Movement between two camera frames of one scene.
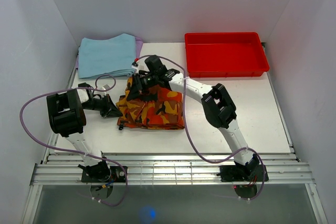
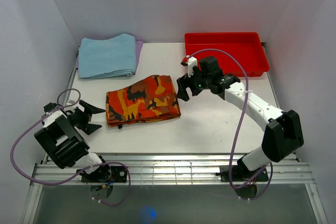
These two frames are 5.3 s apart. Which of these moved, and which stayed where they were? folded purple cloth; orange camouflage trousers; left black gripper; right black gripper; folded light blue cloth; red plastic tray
Moved: orange camouflage trousers; left black gripper; right black gripper
Stayed: folded purple cloth; red plastic tray; folded light blue cloth
